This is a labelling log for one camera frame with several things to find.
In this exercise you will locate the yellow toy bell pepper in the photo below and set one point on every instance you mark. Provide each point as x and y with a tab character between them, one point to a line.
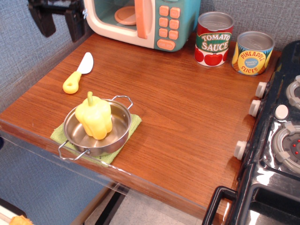
95	116

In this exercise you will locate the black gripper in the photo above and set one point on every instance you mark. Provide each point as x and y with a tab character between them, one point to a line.
74	10

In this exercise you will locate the small steel pan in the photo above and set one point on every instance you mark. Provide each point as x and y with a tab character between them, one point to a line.
121	121

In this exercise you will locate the yellow handled toy knife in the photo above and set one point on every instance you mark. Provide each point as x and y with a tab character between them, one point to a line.
71	84

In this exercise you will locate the black toy stove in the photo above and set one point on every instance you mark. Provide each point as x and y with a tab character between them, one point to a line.
268	191

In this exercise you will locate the tomato sauce can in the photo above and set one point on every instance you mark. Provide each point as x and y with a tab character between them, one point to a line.
213	36

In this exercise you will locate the toy microwave oven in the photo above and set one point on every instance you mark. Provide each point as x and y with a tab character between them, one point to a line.
157	24

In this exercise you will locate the white stove knob bottom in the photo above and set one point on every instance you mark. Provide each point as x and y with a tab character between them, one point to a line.
240	149

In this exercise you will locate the white stove knob top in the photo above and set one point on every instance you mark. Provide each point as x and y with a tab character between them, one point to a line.
260	90

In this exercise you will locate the green cloth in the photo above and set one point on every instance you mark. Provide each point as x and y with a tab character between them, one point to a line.
59	137

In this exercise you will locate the white stove knob middle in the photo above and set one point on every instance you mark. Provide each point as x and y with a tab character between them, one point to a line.
254	108

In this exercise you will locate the white stove knob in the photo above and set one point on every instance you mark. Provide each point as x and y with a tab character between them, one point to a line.
254	108
260	90
240	149

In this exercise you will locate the pineapple slices can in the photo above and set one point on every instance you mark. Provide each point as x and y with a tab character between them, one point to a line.
252	52

